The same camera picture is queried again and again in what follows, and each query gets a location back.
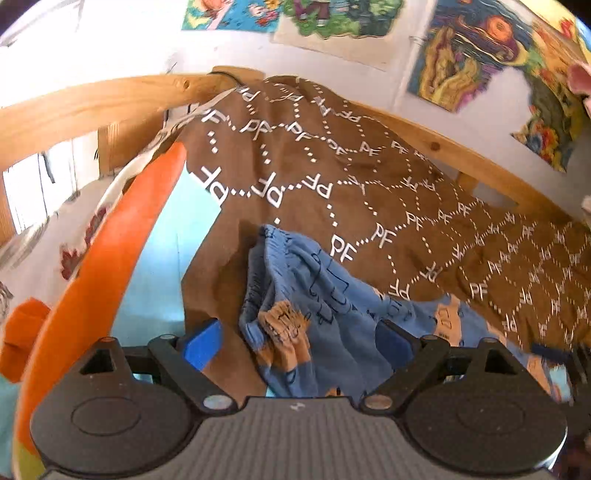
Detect blue cartoon wall poster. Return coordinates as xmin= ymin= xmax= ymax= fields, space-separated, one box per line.
xmin=182 ymin=0 xmax=283 ymax=33

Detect swirly colourful wall poster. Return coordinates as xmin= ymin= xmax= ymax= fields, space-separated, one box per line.
xmin=408 ymin=1 xmax=533 ymax=113

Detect floral wall poster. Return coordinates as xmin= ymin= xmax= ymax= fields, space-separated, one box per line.
xmin=512 ymin=1 xmax=590 ymax=173

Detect colourful striped bed sheet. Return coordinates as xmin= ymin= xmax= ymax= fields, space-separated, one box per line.
xmin=1 ymin=142 xmax=221 ymax=479

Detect pink hanging garment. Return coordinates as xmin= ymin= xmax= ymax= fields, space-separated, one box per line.
xmin=567 ymin=62 xmax=591 ymax=115

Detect green cartoon wall poster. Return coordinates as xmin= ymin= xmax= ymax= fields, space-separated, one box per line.
xmin=273 ymin=0 xmax=405 ymax=71

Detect wooden bed frame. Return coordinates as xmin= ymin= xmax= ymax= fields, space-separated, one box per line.
xmin=1 ymin=71 xmax=580 ymax=265

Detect blue truck print pants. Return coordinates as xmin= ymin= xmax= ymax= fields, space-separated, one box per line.
xmin=238 ymin=225 xmax=572 ymax=402

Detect brown PF pattern blanket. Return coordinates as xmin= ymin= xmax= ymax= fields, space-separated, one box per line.
xmin=175 ymin=77 xmax=590 ymax=400

